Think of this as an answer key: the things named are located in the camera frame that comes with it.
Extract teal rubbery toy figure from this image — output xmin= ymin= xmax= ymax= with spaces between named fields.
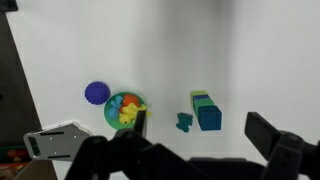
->
xmin=175 ymin=112 xmax=194 ymax=134

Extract light blue toy figure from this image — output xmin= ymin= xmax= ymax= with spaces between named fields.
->
xmin=107 ymin=95 xmax=125 ymax=119

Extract bin with colourful objects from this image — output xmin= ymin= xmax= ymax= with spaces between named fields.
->
xmin=0 ymin=144 xmax=36 ymax=180

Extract yellow toy figure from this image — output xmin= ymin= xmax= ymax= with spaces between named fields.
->
xmin=118 ymin=102 xmax=153 ymax=125

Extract grey metal mounting plate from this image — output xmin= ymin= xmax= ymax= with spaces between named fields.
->
xmin=22 ymin=120 xmax=95 ymax=163

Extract blue spiky rubber ball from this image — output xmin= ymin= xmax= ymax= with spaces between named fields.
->
xmin=84 ymin=80 xmax=111 ymax=106

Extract green plastic bowl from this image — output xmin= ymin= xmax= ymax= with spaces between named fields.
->
xmin=103 ymin=91 xmax=148 ymax=131

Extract large dark blue toy block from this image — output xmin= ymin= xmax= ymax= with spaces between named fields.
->
xmin=197 ymin=105 xmax=223 ymax=132

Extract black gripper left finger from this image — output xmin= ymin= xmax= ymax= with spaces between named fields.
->
xmin=64 ymin=109 xmax=201 ymax=180

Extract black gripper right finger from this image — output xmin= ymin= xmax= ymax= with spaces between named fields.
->
xmin=244 ymin=111 xmax=320 ymax=180

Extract thin blue toy block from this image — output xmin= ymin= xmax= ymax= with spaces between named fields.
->
xmin=192 ymin=94 xmax=211 ymax=102

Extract dark box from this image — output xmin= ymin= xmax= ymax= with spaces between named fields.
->
xmin=0 ymin=0 xmax=20 ymax=13

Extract orange toy figure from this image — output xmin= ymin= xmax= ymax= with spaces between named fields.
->
xmin=120 ymin=93 xmax=142 ymax=110

